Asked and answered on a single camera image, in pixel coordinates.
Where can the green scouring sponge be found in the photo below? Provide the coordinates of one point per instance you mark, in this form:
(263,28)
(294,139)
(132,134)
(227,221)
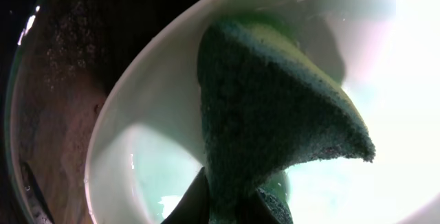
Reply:
(265,106)

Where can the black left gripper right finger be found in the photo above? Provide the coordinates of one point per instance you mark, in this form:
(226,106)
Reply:
(262,207)

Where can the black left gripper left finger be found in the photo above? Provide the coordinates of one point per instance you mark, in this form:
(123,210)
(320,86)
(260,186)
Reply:
(194,206)

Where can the mint green plate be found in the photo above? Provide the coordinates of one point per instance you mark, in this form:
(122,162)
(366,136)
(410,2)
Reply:
(146,146)

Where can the round black tray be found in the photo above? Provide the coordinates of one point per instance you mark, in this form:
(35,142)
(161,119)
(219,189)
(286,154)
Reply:
(59,61)

